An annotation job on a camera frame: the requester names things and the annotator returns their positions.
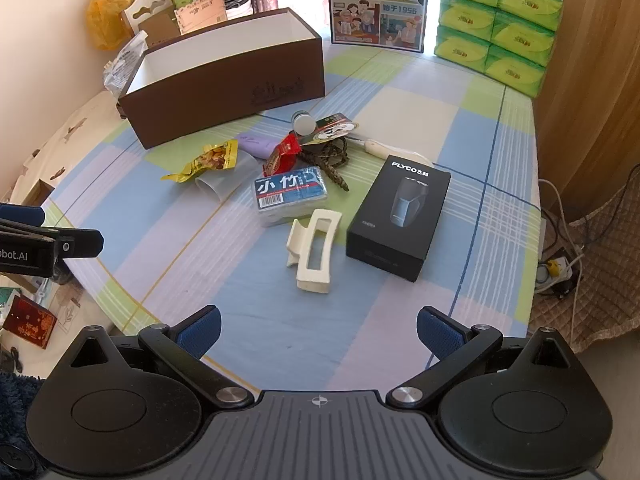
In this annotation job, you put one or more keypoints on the stack of green tissue packs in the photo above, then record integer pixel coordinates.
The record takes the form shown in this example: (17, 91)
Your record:
(500, 25)

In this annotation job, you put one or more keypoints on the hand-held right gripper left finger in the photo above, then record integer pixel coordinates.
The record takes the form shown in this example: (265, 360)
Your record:
(200, 332)

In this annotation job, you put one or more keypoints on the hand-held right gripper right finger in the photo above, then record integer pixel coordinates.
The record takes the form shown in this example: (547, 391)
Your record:
(440, 332)

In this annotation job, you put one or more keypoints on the blue tissue packet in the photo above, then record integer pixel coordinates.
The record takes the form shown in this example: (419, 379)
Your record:
(290, 192)

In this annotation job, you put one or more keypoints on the plaid cloth desktop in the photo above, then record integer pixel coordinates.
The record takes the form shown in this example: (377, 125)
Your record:
(400, 110)

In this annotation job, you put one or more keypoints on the stack of white buckets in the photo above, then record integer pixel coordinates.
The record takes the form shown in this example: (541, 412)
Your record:
(242, 7)

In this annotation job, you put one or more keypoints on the wooden cabinet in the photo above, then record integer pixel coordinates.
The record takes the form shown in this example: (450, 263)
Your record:
(590, 60)

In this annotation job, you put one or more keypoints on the cream hair claw clip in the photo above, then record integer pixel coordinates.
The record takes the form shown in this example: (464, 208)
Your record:
(312, 260)

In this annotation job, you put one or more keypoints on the cream printed blanket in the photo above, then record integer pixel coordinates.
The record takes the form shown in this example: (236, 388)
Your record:
(65, 130)

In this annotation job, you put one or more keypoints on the dark blue rug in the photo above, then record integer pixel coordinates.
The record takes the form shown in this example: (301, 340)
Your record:
(17, 410)

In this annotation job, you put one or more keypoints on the blue illustrated milk carton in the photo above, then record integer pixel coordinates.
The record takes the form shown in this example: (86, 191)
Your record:
(377, 5)

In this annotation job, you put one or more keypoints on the yellow plastic bag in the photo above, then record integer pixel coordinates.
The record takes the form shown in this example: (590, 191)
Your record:
(107, 10)

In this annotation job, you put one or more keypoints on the cartoon print snack packet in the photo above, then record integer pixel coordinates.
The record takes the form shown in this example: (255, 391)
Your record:
(335, 127)

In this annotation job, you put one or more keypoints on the red patterned box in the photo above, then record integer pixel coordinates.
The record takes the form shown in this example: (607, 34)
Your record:
(30, 322)

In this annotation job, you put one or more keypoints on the leopard braided hair band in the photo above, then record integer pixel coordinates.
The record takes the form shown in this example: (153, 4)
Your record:
(330, 160)

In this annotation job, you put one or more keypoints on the white cardboard hanger pack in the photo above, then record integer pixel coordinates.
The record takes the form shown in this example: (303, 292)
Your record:
(145, 5)

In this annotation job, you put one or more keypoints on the yellow nut snack packet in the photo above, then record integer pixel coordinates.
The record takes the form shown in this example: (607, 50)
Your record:
(210, 157)

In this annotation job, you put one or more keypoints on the printed tan cardboard box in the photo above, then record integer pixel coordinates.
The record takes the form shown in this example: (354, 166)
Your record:
(200, 15)

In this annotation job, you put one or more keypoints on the purple tube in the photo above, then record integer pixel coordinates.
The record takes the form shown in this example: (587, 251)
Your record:
(256, 146)

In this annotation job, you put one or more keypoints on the red snack packet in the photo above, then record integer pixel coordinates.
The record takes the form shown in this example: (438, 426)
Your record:
(280, 157)

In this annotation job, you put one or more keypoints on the black shaver box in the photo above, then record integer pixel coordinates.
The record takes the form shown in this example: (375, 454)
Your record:
(400, 220)

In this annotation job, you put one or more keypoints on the clear plastic container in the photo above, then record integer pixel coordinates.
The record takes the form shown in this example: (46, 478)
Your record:
(225, 182)

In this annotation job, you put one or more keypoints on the white power strip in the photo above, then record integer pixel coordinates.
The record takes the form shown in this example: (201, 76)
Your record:
(554, 272)

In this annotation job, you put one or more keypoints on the plain brown cardboard box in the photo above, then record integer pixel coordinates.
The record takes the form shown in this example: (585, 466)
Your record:
(157, 30)

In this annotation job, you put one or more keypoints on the printed clear plastic bag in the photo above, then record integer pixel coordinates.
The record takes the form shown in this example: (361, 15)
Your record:
(125, 65)

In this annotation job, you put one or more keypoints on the brown quilted mat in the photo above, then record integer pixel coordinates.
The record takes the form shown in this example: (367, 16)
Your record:
(605, 260)

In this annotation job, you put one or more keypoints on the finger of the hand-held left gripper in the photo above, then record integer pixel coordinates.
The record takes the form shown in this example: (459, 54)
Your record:
(22, 214)
(80, 245)

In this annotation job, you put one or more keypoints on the small white capped bottle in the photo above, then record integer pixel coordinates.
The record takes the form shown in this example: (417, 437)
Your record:
(304, 123)

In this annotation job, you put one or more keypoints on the brown cardboard storage box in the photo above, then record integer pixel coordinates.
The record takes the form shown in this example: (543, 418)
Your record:
(225, 90)

